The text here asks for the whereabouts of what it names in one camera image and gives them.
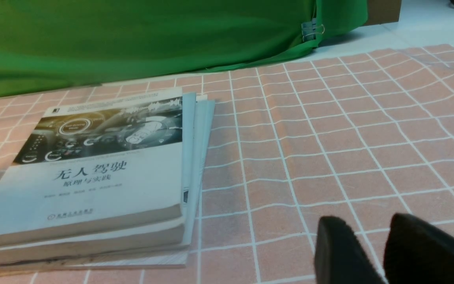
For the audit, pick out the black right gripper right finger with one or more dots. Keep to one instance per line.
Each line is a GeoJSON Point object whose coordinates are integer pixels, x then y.
{"type": "Point", "coordinates": [417, 252]}

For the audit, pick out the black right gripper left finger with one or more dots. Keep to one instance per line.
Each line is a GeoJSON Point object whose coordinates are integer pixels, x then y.
{"type": "Point", "coordinates": [339, 256]}

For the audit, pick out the pink checked tablecloth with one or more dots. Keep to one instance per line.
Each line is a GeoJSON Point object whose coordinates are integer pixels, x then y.
{"type": "Point", "coordinates": [360, 137]}

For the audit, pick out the bottom thin white booklet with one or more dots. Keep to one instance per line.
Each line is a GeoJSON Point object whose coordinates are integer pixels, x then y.
{"type": "Point", "coordinates": [170, 256]}

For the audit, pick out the metal binder clip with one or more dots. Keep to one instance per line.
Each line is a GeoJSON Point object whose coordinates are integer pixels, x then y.
{"type": "Point", "coordinates": [311, 31]}

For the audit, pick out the brown cardboard box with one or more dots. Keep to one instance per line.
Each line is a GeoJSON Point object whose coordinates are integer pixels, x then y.
{"type": "Point", "coordinates": [383, 11]}

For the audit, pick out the top book self-driving cover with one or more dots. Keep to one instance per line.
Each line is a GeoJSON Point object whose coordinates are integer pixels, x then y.
{"type": "Point", "coordinates": [93, 173]}

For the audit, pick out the green backdrop cloth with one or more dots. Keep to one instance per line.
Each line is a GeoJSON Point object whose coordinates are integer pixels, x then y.
{"type": "Point", "coordinates": [50, 45]}

